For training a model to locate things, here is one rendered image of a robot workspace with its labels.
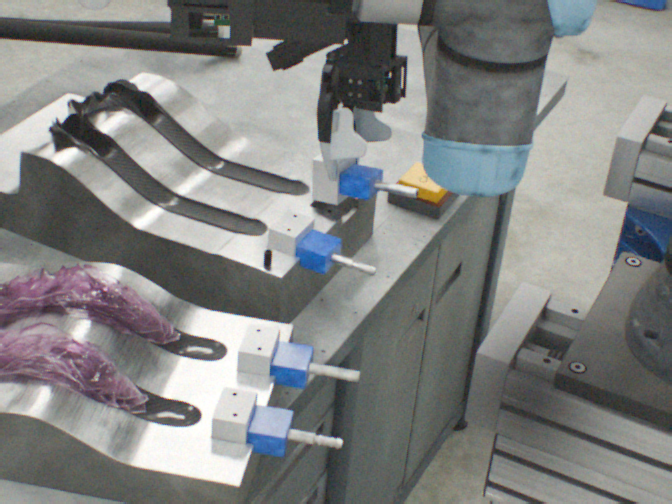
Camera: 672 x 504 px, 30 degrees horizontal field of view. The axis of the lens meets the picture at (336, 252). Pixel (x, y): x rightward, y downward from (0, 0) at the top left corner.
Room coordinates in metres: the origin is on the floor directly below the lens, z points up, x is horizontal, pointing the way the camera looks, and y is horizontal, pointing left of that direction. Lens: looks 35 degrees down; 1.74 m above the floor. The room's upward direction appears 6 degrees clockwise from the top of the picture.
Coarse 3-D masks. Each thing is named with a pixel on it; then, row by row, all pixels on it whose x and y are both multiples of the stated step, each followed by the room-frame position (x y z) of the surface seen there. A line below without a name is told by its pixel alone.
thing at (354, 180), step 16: (320, 160) 1.33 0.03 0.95; (352, 160) 1.35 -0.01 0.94; (320, 176) 1.32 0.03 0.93; (336, 176) 1.31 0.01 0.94; (352, 176) 1.31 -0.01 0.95; (368, 176) 1.31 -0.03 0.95; (320, 192) 1.32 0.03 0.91; (336, 192) 1.31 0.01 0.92; (352, 192) 1.30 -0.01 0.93; (368, 192) 1.30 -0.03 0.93; (400, 192) 1.30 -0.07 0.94; (416, 192) 1.30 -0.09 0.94
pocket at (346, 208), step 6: (348, 198) 1.36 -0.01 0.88; (354, 198) 1.35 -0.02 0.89; (312, 204) 1.33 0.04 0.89; (318, 204) 1.34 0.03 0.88; (324, 204) 1.36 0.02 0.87; (330, 204) 1.37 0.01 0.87; (342, 204) 1.36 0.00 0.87; (348, 204) 1.36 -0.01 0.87; (354, 204) 1.35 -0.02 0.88; (324, 210) 1.35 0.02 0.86; (330, 210) 1.36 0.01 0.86; (336, 210) 1.36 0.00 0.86; (342, 210) 1.36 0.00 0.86; (348, 210) 1.36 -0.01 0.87; (354, 210) 1.34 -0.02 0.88; (342, 216) 1.34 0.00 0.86; (348, 216) 1.33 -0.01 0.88; (342, 222) 1.31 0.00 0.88
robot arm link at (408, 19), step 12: (360, 0) 0.73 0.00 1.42; (372, 0) 0.73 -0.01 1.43; (384, 0) 0.73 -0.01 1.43; (396, 0) 0.73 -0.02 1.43; (408, 0) 0.73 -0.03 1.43; (420, 0) 0.73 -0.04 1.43; (360, 12) 0.74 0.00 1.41; (372, 12) 0.74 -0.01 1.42; (384, 12) 0.74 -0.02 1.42; (396, 12) 0.74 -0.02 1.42; (408, 12) 0.74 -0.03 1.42; (420, 12) 0.74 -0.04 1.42; (408, 24) 0.75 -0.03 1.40
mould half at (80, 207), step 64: (128, 128) 1.40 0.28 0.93; (192, 128) 1.46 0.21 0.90; (0, 192) 1.33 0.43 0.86; (64, 192) 1.29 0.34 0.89; (128, 192) 1.30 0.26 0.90; (192, 192) 1.34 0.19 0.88; (256, 192) 1.34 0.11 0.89; (128, 256) 1.25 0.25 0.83; (192, 256) 1.21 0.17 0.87; (256, 256) 1.20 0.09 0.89
